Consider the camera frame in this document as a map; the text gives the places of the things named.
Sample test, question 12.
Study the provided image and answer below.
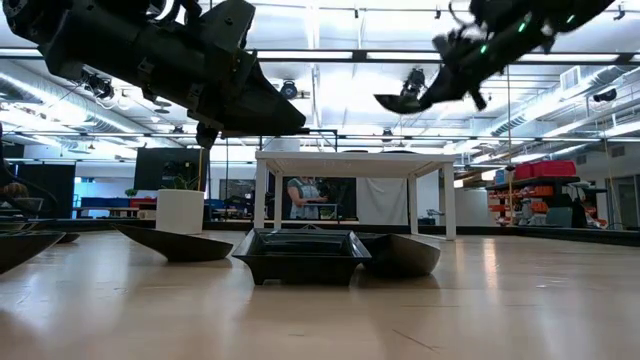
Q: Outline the black overhead light bar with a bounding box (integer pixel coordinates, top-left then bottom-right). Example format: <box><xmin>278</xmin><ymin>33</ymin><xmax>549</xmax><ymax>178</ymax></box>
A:
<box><xmin>0</xmin><ymin>47</ymin><xmax>640</xmax><ymax>65</ymax></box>

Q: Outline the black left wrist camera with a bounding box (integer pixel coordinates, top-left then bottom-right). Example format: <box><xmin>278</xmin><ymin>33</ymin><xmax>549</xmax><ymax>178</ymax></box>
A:
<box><xmin>193</xmin><ymin>121</ymin><xmax>221</xmax><ymax>150</ymax></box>

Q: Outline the white plant pot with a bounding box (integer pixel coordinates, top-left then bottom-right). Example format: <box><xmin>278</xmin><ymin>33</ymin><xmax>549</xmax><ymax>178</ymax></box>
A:
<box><xmin>155</xmin><ymin>188</ymin><xmax>206</xmax><ymax>236</ymax></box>

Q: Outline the clear glass tank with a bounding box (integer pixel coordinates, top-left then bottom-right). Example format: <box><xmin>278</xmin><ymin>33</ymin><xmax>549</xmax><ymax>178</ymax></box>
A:
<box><xmin>299</xmin><ymin>202</ymin><xmax>339</xmax><ymax>221</ymax></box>

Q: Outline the small green plant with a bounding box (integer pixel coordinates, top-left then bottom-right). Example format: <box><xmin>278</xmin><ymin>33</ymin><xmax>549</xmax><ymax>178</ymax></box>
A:
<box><xmin>162</xmin><ymin>172</ymin><xmax>202</xmax><ymax>192</ymax></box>

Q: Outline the red storage bin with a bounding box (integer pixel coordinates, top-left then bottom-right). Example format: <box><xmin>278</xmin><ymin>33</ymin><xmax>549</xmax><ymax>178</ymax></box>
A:
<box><xmin>513</xmin><ymin>159</ymin><xmax>579</xmax><ymax>181</ymax></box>

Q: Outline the black ceiling camera with cable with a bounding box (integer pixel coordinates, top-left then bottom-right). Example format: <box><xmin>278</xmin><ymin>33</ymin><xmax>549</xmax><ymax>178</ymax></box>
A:
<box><xmin>399</xmin><ymin>67</ymin><xmax>427</xmax><ymax>97</ymax></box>

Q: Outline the person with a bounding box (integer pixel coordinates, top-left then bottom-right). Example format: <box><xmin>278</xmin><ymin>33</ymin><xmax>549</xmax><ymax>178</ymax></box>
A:
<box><xmin>285</xmin><ymin>176</ymin><xmax>331</xmax><ymax>221</ymax></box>

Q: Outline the white perforated riser shelf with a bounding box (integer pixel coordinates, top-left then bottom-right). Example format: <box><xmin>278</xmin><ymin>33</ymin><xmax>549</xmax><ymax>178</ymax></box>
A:
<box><xmin>253</xmin><ymin>151</ymin><xmax>457</xmax><ymax>242</ymax></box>

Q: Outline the black aluminium table frame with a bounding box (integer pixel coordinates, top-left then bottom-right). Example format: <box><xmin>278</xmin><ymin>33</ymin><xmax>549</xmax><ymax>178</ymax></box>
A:
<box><xmin>0</xmin><ymin>218</ymin><xmax>640</xmax><ymax>248</ymax></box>

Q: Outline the dark partition panel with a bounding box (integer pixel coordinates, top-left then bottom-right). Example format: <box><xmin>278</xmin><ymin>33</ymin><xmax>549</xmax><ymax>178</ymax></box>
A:
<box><xmin>14</xmin><ymin>162</ymin><xmax>77</xmax><ymax>220</ymax></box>

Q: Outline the storage rack with orange bins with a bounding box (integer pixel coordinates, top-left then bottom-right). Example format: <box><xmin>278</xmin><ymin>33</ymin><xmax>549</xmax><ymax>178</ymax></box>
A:
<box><xmin>487</xmin><ymin>172</ymin><xmax>609</xmax><ymax>230</ymax></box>

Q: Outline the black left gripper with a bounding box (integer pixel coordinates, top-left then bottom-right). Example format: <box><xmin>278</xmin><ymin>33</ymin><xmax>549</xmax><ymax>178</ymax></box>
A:
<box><xmin>134</xmin><ymin>0</ymin><xmax>306</xmax><ymax>137</ymax></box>

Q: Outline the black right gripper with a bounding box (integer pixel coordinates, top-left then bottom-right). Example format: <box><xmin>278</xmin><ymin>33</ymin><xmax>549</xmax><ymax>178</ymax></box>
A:
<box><xmin>418</xmin><ymin>14</ymin><xmax>539</xmax><ymax>113</ymax></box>

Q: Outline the black hanging cable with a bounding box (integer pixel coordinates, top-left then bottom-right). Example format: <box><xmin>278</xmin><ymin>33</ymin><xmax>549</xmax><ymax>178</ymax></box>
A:
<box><xmin>223</xmin><ymin>135</ymin><xmax>231</xmax><ymax>221</ymax></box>

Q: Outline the black display screen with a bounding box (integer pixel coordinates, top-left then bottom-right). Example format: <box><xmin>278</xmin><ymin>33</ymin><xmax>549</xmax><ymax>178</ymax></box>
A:
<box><xmin>133</xmin><ymin>147</ymin><xmax>210</xmax><ymax>192</ymax></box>

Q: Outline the white hanging cloth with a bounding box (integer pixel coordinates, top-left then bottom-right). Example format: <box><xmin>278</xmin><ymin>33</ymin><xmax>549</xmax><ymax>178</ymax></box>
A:
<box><xmin>356</xmin><ymin>177</ymin><xmax>410</xmax><ymax>226</ymax></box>

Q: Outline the black square mini plate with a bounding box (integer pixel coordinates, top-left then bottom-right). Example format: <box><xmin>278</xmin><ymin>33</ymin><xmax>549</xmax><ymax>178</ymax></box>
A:
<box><xmin>231</xmin><ymin>227</ymin><xmax>373</xmax><ymax>287</ymax></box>

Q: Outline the black ceiling camera pair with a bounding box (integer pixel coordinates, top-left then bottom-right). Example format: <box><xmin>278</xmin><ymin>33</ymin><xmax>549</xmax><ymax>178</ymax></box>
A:
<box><xmin>79</xmin><ymin>73</ymin><xmax>117</xmax><ymax>101</ymax></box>

